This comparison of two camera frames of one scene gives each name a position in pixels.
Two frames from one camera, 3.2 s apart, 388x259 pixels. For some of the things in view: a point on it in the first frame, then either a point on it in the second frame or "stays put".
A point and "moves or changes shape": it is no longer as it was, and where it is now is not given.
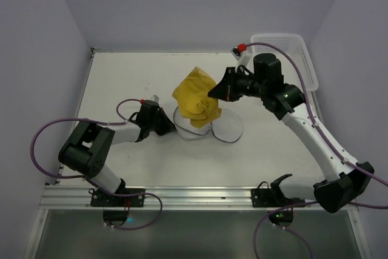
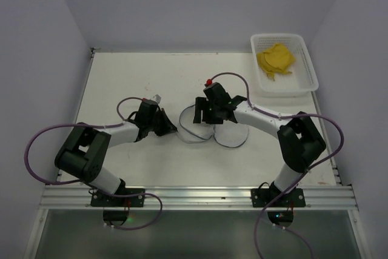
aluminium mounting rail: [62, 197] stays put
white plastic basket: [290, 70] stays put
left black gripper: [156, 120] stays put
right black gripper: [231, 84] → [200, 110]
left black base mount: [119, 217] stays put
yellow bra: [194, 102] moves or changes shape
